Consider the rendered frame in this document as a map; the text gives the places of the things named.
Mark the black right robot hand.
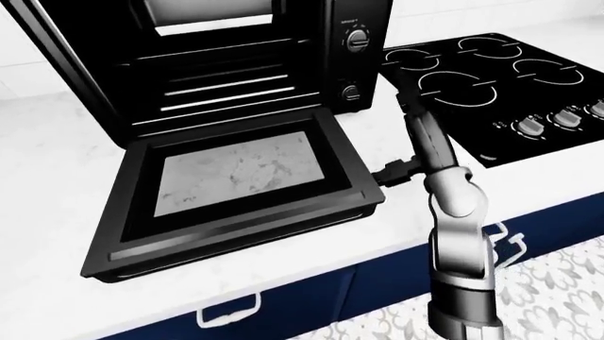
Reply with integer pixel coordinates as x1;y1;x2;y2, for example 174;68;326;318
371;72;461;188

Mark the small black oven dial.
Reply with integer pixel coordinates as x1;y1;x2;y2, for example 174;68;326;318
339;82;363;102

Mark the large black oven dial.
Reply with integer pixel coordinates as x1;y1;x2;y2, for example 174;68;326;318
343;28;372;55

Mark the black glass toaster oven door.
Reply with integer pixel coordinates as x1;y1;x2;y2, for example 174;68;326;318
79;108;387;284

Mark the black toaster oven body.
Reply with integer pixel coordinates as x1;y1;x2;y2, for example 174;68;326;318
16;0;395;150

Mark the silver cooktop knob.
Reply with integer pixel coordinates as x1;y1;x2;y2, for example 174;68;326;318
512;115;549;138
583;99;604;120
546;108;584;129

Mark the black glass cooktop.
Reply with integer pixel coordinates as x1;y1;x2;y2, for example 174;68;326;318
376;32;604;170

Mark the navy blue base cabinet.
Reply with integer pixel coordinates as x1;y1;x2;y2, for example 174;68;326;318
93;193;604;340

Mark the white cabinet handle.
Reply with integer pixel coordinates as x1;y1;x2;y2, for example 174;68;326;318
196;291;262;329
484;221;528;267

